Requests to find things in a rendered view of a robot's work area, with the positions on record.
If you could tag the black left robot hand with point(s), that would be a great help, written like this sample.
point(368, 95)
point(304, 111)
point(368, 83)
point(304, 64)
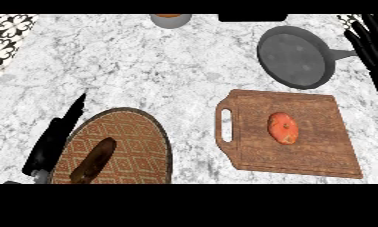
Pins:
point(52, 141)

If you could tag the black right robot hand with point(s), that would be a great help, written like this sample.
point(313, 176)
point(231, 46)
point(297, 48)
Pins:
point(366, 46)

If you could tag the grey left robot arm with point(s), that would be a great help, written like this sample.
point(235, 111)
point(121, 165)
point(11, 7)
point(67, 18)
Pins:
point(42, 177)

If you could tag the grey frying pan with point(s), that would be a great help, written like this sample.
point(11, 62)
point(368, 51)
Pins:
point(294, 57)

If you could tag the orange squash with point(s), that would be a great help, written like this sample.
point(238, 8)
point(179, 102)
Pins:
point(284, 128)

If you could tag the brown wooden cutting board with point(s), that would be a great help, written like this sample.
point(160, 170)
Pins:
point(315, 156)

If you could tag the brown elongated vegetable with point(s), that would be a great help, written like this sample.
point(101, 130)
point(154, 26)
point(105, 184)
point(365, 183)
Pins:
point(93, 161)

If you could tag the round patterned woven placemat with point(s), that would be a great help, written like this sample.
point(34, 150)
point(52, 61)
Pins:
point(135, 151)

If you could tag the grey pot with orange contents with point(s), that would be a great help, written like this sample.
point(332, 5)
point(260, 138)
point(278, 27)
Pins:
point(170, 21)

